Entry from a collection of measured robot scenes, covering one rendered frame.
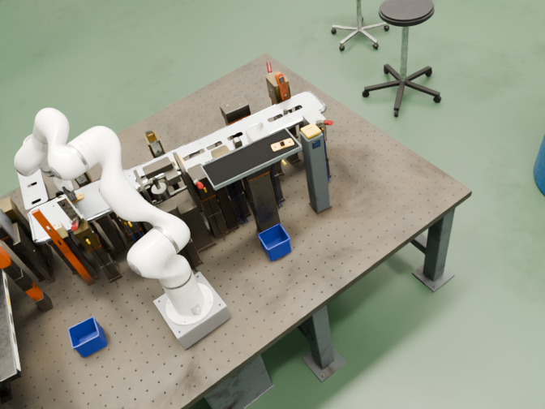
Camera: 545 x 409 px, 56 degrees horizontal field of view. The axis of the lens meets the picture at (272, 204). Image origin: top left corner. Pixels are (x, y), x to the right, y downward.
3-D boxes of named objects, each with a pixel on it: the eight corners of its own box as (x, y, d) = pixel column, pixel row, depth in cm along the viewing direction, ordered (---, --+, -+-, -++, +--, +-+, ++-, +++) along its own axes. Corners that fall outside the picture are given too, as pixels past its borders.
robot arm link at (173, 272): (199, 272, 185) (179, 228, 169) (161, 308, 177) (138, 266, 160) (177, 258, 192) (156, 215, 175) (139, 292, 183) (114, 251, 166)
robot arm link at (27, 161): (31, 161, 168) (27, 182, 195) (67, 132, 176) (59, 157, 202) (10, 142, 167) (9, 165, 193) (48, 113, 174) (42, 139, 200)
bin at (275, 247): (282, 235, 225) (279, 222, 218) (293, 251, 219) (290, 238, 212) (260, 246, 223) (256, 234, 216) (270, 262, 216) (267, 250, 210)
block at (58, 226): (98, 271, 228) (60, 221, 200) (100, 277, 226) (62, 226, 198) (90, 275, 227) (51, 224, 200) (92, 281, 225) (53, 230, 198)
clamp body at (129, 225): (156, 251, 231) (126, 197, 203) (165, 269, 224) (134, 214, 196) (143, 258, 229) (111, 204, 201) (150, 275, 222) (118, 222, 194)
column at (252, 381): (274, 386, 253) (250, 324, 204) (223, 426, 244) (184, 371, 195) (241, 342, 271) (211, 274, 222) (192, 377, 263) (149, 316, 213)
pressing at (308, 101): (306, 87, 244) (306, 84, 243) (331, 111, 230) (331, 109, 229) (27, 212, 218) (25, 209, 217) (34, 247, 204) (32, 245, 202)
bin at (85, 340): (102, 325, 209) (93, 315, 202) (109, 346, 203) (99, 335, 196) (77, 338, 207) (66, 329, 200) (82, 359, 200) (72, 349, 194)
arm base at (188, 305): (223, 303, 196) (211, 275, 183) (182, 335, 190) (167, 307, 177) (196, 276, 208) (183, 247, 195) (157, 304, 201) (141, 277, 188)
